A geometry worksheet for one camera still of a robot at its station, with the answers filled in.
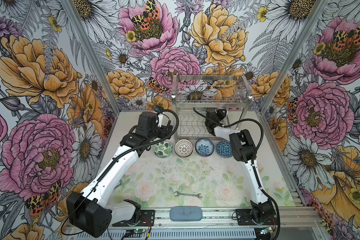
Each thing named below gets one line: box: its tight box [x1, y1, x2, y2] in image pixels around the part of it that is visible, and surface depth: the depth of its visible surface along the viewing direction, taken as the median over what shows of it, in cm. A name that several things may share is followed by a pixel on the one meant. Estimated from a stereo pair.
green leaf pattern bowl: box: [153, 141, 173, 158], surface depth 99 cm
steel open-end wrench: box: [174, 191, 203, 199], surface depth 83 cm
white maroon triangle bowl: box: [174, 139, 194, 158], surface depth 98 cm
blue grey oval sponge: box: [169, 206, 203, 222], surface depth 75 cm
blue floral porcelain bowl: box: [195, 138, 215, 157], surface depth 98 cm
